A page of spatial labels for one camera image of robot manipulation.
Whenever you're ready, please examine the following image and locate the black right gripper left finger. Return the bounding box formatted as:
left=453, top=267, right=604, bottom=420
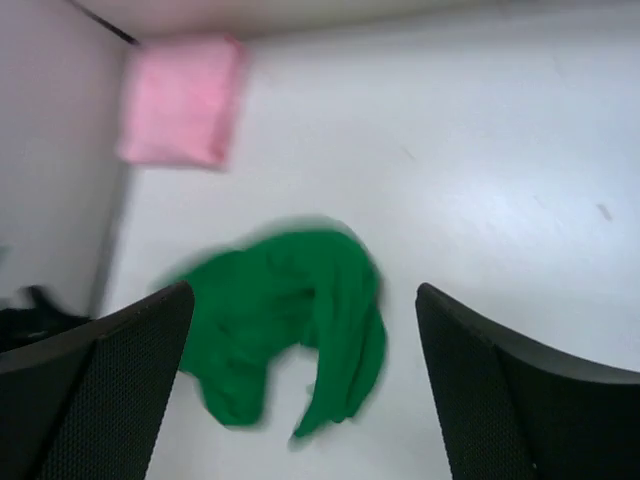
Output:
left=1, top=282, right=195, bottom=479

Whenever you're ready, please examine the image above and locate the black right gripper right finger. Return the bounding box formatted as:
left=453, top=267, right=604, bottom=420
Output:
left=415, top=283, right=639, bottom=479

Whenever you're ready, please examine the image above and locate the green t shirt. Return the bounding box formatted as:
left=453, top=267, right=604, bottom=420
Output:
left=158, top=218, right=387, bottom=440

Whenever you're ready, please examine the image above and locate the folded pink t shirt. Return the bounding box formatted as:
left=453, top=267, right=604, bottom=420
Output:
left=116, top=35, right=247, bottom=169

